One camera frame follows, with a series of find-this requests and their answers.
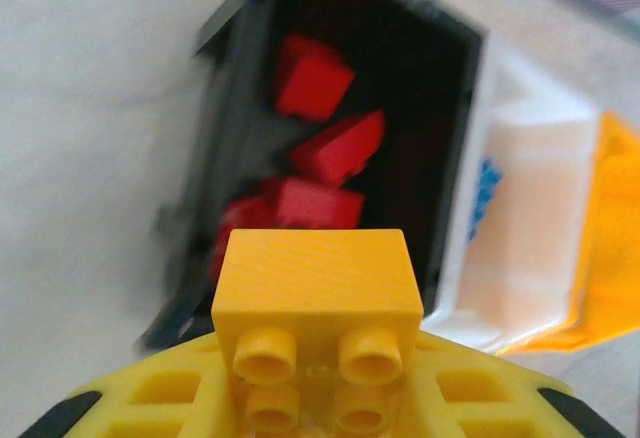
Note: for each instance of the black plastic bin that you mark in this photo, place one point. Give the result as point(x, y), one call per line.
point(415, 108)

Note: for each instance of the yellow lego brick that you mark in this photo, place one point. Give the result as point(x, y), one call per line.
point(320, 278)

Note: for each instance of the red lego brick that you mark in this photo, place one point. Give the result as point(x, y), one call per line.
point(317, 205)
point(240, 228)
point(345, 150)
point(312, 80)

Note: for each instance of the white plastic bin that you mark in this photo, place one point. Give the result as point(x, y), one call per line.
point(530, 208)

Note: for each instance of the yellow plastic bin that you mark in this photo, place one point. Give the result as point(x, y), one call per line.
point(615, 208)

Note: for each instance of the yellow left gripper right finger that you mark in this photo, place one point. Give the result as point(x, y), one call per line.
point(475, 393)

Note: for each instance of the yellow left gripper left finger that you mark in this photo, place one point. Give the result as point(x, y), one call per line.
point(160, 393)

